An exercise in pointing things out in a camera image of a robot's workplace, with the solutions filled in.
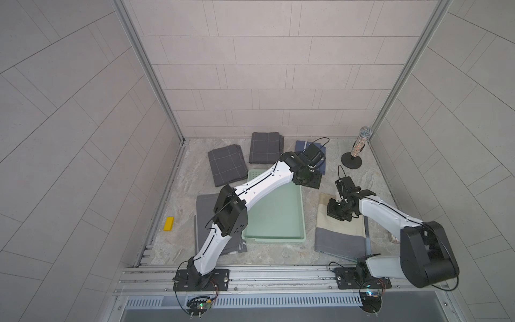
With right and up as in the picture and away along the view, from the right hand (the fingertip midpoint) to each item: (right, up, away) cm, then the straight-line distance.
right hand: (326, 211), depth 88 cm
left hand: (-5, +13, -6) cm, 16 cm away
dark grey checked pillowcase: (-47, +20, +14) cm, 53 cm away
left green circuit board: (-49, -24, -24) cm, 59 cm away
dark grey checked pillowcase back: (-27, +29, +21) cm, 45 cm away
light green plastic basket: (-22, -2, -4) cm, 22 cm away
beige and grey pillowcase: (+5, -9, -8) cm, 13 cm away
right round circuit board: (+10, -26, -19) cm, 34 cm away
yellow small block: (-68, -4, -5) cm, 68 cm away
